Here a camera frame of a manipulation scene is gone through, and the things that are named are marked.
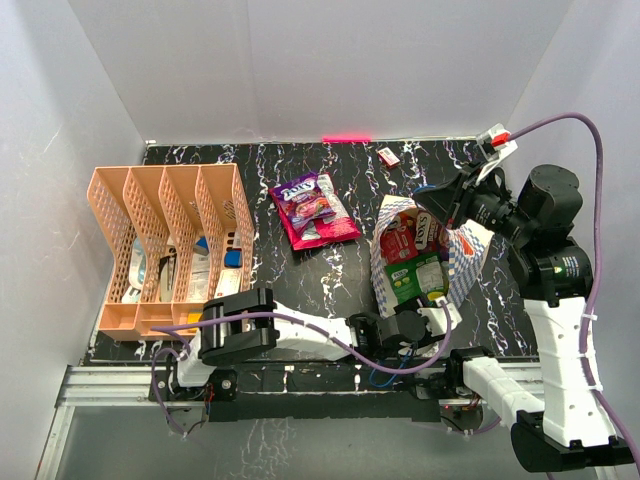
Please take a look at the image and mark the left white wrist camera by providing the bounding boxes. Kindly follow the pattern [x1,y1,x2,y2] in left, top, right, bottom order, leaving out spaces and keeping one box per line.
[418,297,462,341]

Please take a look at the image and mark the red white small box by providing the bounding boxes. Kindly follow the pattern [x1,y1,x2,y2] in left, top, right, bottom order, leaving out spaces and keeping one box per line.
[377,147,400,168]

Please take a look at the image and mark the blue checkered paper bag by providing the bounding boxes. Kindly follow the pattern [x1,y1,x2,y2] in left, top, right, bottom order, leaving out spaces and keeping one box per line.
[369,184,494,391]

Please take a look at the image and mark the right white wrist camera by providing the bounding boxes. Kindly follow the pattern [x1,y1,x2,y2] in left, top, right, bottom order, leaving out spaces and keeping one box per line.
[476,123,518,185]

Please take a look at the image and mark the red white box in organizer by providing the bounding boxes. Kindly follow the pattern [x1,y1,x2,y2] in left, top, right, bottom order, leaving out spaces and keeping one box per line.
[213,269,242,299]

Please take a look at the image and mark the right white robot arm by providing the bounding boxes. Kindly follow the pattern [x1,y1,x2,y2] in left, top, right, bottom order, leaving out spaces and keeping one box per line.
[412,165,635,474]

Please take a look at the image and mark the blue small block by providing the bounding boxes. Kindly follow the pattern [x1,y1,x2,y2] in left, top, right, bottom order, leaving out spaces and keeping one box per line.
[224,249,243,268]

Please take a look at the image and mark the pink tape strip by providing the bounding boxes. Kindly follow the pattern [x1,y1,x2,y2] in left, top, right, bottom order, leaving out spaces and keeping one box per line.
[322,134,371,144]

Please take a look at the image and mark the green snack packet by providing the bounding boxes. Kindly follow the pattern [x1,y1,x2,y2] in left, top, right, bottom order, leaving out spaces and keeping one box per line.
[384,253,448,303]

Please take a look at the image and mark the red snack packet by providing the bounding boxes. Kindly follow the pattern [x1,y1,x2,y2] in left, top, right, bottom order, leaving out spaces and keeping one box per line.
[380,226,418,265]

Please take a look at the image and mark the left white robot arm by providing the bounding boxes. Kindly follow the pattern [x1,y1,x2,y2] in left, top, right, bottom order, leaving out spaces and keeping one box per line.
[165,288,446,400]

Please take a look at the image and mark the orange plastic desk organizer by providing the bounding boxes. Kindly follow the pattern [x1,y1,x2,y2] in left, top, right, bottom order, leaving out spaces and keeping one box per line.
[87,163,255,341]

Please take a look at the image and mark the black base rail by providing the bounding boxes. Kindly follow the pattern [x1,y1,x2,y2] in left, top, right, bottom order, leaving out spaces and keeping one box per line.
[148,360,495,431]

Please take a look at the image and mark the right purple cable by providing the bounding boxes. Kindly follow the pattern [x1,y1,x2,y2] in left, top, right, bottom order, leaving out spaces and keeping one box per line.
[504,112,640,466]

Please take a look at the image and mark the yellow sponge block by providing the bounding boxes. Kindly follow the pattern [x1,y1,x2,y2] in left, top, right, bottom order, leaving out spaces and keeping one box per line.
[187,312,202,324]

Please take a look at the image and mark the pink chips bag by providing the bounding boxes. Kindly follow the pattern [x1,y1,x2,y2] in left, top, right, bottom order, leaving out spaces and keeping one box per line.
[269,173,361,251]

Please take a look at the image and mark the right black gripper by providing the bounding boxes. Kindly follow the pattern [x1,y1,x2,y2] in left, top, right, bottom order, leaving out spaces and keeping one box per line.
[412,160,534,244]

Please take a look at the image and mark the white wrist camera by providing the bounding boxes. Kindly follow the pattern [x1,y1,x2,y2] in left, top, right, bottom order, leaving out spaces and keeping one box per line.
[418,297,462,341]
[476,123,518,185]

